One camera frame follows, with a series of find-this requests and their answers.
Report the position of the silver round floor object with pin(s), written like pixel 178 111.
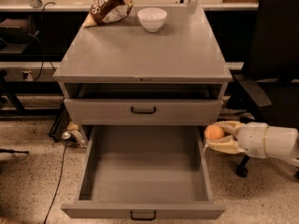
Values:
pixel 66 135

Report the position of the brown chip bag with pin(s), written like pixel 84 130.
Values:
pixel 108 11

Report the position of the closed grey upper drawer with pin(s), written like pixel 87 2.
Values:
pixel 143 112

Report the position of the orange fruit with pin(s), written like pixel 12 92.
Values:
pixel 213 132

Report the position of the grey drawer cabinet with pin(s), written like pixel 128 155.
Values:
pixel 181 61

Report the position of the open grey middle drawer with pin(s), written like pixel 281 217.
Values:
pixel 144 173

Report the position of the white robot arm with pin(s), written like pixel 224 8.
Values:
pixel 280 143

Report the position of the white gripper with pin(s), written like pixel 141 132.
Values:
pixel 251 139

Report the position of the black office chair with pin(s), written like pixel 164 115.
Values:
pixel 267 86

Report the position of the white bowl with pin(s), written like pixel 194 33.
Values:
pixel 152 19

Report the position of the wall power outlet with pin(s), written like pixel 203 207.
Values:
pixel 27 75

